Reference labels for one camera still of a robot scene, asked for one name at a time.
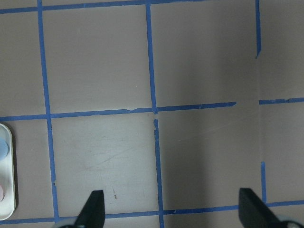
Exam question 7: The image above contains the blue plastic cup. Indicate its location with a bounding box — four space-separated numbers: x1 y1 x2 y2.
0 138 9 160

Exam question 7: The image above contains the pink plastic cup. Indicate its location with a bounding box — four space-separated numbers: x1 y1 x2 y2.
0 185 5 202

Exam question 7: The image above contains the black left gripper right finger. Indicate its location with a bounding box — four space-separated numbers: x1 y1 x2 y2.
238 188 288 228

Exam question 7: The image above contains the cream plastic tray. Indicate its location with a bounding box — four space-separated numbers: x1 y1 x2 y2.
0 124 16 221

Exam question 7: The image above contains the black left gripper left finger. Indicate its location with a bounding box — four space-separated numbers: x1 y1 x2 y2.
73 190 105 228

